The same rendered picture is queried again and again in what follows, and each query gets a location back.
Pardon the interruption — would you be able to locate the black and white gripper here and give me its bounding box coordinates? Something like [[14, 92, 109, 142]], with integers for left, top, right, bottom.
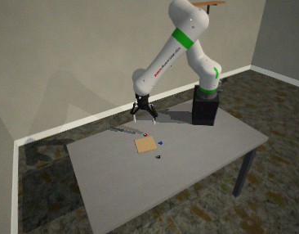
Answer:
[[130, 99, 158, 124]]

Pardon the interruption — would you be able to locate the tan square mat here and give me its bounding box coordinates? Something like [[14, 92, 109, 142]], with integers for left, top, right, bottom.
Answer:
[[134, 136, 158, 153]]

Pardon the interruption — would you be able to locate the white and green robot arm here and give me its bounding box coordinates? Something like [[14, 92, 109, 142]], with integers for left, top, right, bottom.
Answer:
[[132, 0, 227, 101]]

